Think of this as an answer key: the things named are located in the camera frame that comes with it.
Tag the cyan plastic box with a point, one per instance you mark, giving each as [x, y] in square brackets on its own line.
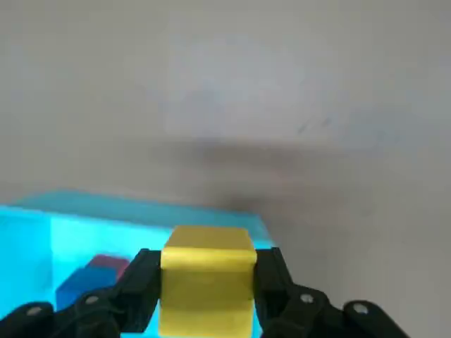
[24, 253]

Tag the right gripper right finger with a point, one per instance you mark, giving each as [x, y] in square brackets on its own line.
[299, 317]

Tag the yellow block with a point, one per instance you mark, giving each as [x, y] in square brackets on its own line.
[206, 281]

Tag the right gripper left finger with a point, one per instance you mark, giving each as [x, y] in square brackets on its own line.
[105, 313]

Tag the blue block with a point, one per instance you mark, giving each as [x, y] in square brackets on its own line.
[81, 285]

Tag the red block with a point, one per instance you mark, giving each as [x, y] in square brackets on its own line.
[109, 264]

